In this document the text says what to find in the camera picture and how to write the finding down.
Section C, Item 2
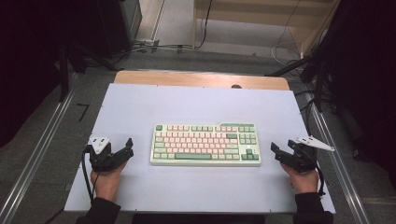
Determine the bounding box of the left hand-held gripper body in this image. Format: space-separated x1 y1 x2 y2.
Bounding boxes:
88 135 125 173

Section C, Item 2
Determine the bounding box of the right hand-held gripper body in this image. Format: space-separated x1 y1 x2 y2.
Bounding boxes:
288 135 335 174

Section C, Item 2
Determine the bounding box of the green and pink keyboard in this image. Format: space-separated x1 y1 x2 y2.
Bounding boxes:
149 121 262 167

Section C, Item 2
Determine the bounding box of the person's right hand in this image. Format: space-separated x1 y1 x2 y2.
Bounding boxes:
279 162 320 196

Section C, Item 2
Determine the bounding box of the person's left hand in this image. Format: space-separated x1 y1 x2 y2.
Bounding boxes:
90 161 129 203

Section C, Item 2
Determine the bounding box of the black metal stand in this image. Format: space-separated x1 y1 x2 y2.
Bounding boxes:
57 42 123 103

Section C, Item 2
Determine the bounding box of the wooden table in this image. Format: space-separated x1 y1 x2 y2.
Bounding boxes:
113 70 291 91

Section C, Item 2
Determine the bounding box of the grey power strip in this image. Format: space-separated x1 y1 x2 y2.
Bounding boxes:
134 38 161 49

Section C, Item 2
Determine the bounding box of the black cabinet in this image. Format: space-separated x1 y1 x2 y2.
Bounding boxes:
99 0 143 59

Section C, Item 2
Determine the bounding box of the light wooden shelf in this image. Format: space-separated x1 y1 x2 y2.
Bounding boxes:
191 0 341 58

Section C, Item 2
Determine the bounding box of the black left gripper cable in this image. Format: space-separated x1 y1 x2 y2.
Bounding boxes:
80 147 101 203

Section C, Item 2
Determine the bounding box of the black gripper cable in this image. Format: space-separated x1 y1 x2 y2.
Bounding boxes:
313 157 327 197
80 147 101 203

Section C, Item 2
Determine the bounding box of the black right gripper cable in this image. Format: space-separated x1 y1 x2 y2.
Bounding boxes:
313 157 327 197

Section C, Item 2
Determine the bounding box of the aluminium floor rail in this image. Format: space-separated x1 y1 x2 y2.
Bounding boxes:
0 89 77 224
305 92 372 224

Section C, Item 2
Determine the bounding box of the white floor cable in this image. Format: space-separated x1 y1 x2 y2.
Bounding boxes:
270 0 304 68

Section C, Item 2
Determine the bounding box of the black floor cable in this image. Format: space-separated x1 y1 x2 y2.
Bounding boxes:
197 0 215 49

